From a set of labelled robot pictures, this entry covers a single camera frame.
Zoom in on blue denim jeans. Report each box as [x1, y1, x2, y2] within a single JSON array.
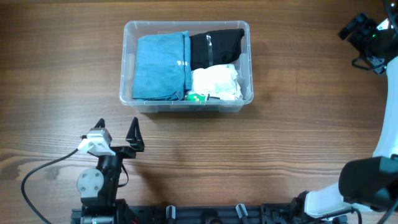
[[132, 30, 192, 101]]

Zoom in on white t-shirt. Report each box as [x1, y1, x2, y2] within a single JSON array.
[[186, 64, 243, 101]]

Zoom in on black garment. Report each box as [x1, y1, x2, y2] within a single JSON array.
[[190, 29, 245, 70]]

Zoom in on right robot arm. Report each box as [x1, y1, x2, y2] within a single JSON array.
[[286, 9, 397, 223]]

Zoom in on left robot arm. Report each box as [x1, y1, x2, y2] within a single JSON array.
[[71, 118, 144, 224]]

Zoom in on clear plastic storage bin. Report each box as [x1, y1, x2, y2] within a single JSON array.
[[119, 21, 254, 113]]

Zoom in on right black cable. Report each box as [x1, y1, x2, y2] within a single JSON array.
[[384, 0, 398, 22]]

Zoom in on black cable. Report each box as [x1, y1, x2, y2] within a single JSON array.
[[21, 148, 78, 224], [384, 0, 398, 22]]

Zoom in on left black cable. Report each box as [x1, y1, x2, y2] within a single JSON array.
[[21, 148, 78, 224]]

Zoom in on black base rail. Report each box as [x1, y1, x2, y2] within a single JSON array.
[[70, 203, 348, 224]]

